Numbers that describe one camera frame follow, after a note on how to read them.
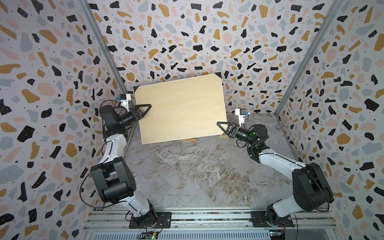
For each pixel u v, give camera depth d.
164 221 0.74
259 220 0.73
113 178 0.48
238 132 0.68
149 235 0.71
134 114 0.69
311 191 0.44
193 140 1.01
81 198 0.41
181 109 0.72
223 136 0.72
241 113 0.69
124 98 0.71
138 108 0.70
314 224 0.75
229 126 0.71
